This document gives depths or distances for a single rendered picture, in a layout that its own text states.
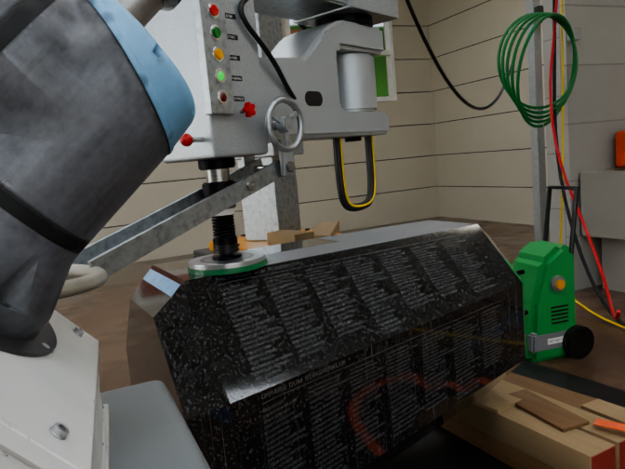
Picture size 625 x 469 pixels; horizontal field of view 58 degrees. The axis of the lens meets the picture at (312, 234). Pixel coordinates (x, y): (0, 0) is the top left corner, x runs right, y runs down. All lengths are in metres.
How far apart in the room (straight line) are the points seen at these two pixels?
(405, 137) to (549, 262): 6.27
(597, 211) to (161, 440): 3.97
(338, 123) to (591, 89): 2.99
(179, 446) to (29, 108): 0.35
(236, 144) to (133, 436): 0.95
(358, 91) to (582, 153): 2.76
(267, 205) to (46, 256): 2.04
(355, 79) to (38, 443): 1.73
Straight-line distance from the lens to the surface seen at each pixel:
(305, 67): 1.75
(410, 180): 9.14
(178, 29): 1.53
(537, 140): 4.12
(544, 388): 2.66
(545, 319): 3.10
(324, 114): 1.79
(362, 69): 2.02
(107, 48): 0.51
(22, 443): 0.42
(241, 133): 1.50
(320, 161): 8.37
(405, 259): 1.78
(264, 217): 2.54
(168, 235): 1.40
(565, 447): 2.01
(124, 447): 0.66
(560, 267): 3.09
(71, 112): 0.50
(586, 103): 4.56
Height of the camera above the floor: 1.13
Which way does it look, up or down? 8 degrees down
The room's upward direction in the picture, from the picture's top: 5 degrees counter-clockwise
